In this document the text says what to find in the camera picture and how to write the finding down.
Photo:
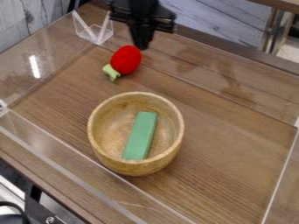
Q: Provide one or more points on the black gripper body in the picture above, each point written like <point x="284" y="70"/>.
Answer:
<point x="142" y="13"/>

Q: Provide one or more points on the clear acrylic corner bracket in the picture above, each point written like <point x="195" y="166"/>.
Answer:
<point x="94" y="33"/>

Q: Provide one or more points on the green rectangular block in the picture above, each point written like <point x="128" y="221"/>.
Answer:
<point x="140" y="136"/>

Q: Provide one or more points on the black table frame leg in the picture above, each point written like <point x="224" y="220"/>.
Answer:
<point x="35" y="210"/>

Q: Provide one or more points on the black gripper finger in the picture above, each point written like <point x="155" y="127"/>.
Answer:
<point x="142" y="27"/>

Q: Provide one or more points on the red plush fruit green stem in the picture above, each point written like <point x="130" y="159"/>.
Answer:
<point x="124" y="62"/>

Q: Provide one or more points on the metal table leg background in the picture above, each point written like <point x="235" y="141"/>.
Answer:
<point x="276" y="30"/>

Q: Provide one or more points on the wooden bowl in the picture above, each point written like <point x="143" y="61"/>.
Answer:
<point x="110" y="124"/>

